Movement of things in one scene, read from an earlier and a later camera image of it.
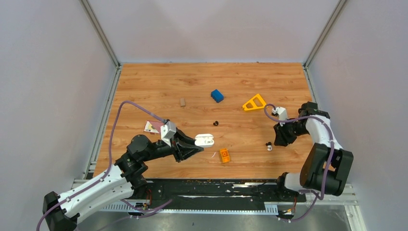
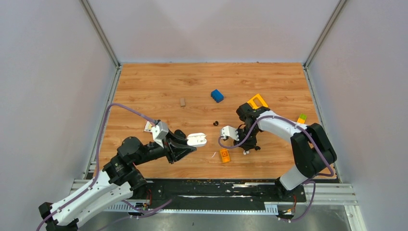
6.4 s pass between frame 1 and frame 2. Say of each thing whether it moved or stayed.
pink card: stayed
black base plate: stayed
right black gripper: moved
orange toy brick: stayed
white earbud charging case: moved
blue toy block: stayed
